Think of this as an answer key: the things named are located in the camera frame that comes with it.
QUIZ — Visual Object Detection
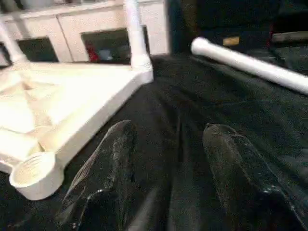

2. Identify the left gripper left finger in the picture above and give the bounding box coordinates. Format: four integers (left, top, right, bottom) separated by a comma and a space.
54, 119, 138, 231

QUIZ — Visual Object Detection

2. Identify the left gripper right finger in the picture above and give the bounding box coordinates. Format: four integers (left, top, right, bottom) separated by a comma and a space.
202, 122, 308, 231

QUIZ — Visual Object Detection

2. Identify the white plastic table top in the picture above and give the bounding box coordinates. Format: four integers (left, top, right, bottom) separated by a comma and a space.
0, 61, 155, 201

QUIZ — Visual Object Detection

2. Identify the black mat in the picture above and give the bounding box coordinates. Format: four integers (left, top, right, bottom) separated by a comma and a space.
0, 48, 308, 231

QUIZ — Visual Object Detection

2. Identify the white cabinet with glass doors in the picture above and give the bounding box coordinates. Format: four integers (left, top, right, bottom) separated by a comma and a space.
0, 0, 171, 64

